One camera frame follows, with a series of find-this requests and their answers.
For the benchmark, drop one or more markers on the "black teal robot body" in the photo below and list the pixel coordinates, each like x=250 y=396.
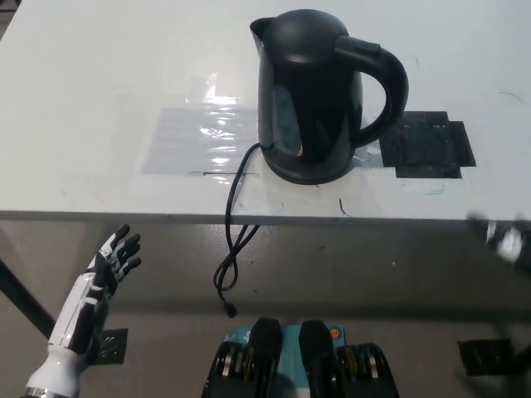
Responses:
x=265 y=356

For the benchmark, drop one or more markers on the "black table leg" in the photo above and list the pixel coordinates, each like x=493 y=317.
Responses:
x=27 y=296

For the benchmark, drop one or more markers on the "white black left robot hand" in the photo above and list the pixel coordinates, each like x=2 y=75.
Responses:
x=79 y=307

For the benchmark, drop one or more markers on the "black tape patch on table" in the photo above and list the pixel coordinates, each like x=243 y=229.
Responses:
x=431 y=145

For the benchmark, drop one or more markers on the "black round kettle base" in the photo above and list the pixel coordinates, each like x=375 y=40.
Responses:
x=307 y=177

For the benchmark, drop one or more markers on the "clear tape patch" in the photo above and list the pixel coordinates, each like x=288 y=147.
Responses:
x=178 y=141

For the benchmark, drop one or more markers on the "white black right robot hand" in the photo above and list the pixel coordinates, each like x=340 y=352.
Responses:
x=508 y=245

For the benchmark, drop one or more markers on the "black electric kettle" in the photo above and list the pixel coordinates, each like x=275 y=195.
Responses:
x=315 y=95

